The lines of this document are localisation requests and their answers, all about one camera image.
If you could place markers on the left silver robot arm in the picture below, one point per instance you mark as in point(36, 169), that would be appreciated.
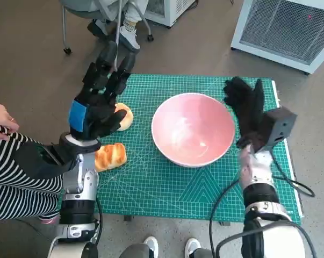
point(78, 182)

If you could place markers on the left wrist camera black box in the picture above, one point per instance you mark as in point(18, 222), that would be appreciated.
point(40, 161)

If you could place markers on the pink bowl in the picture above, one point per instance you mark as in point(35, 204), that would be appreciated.
point(191, 129)

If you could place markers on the person beside table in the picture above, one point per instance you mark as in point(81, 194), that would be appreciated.
point(16, 177)

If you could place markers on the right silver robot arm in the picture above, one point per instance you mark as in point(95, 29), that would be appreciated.
point(258, 172)

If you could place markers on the grey office chair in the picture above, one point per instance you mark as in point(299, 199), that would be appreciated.
point(78, 10)

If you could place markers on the person's hand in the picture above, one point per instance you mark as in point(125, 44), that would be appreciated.
point(3, 118)

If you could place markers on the white sneaker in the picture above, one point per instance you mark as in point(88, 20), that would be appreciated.
point(193, 246)
point(151, 246)

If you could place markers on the green cutting mat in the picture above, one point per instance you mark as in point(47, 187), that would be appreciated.
point(151, 188)

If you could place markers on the black table clamp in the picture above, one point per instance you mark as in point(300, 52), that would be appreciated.
point(128, 218)
point(224, 223)

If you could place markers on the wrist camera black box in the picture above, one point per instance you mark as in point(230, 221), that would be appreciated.
point(280, 126)
point(40, 161)

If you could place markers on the right robot hand black glove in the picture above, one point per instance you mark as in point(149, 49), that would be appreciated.
point(247, 113)

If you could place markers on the left robot hand blue tape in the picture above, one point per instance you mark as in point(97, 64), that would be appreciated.
point(97, 118)

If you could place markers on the small white mesh cabinet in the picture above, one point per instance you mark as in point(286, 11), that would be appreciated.
point(164, 12)

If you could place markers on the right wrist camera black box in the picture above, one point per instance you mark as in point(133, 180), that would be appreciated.
point(280, 126)

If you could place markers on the round toy bread bun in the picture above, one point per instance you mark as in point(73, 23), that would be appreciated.
point(125, 118)

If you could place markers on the large white mesh cabinet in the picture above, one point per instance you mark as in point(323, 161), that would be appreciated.
point(280, 27)

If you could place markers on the grey leg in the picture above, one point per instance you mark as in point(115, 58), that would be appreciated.
point(135, 251)
point(203, 254)

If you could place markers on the toy bread loaf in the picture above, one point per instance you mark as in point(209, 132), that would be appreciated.
point(112, 157)

